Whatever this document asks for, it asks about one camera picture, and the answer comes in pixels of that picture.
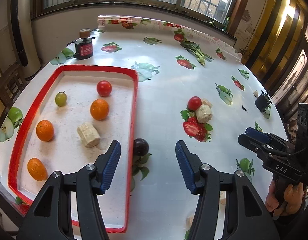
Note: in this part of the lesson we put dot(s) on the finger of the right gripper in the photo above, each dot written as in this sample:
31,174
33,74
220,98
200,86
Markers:
259,138
258,149

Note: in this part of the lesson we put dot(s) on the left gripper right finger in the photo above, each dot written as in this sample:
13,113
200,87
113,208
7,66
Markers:
246,216

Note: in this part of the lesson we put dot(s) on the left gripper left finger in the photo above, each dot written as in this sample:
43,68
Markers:
49,216

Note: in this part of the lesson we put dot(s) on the orange mandarin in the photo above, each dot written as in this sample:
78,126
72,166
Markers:
37,169
45,130
99,109

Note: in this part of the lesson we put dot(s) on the beige corn block piece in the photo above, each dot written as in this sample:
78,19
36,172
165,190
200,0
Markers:
203,114

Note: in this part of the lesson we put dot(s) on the red tomato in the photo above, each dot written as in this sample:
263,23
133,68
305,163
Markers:
104,88
194,103

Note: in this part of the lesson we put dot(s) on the small beige corn block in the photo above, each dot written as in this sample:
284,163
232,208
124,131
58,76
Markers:
88,134

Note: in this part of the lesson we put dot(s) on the dark purple plum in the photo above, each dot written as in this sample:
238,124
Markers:
140,147

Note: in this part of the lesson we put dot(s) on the green yellow tomato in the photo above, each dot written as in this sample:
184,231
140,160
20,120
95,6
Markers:
61,99

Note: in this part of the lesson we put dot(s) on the operator right hand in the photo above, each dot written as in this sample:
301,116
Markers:
292,200

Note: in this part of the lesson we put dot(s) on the black cup with stick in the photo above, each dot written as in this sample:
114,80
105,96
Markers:
262,101

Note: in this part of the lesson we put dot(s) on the fruit print tablecloth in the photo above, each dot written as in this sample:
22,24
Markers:
168,76

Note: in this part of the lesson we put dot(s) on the red rimmed tray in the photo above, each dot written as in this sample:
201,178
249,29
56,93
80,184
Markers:
66,152

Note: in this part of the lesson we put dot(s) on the green leafy vegetable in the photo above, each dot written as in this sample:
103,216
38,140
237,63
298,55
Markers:
196,51

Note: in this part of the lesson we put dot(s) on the green bottle on sill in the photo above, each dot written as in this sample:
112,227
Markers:
225,26

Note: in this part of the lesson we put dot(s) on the wooden stool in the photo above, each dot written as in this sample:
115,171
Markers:
12,81

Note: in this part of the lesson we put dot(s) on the dark jar with cork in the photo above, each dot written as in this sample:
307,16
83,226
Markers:
84,45

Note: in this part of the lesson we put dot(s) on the tall standing air conditioner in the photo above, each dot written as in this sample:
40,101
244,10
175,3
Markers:
22,38

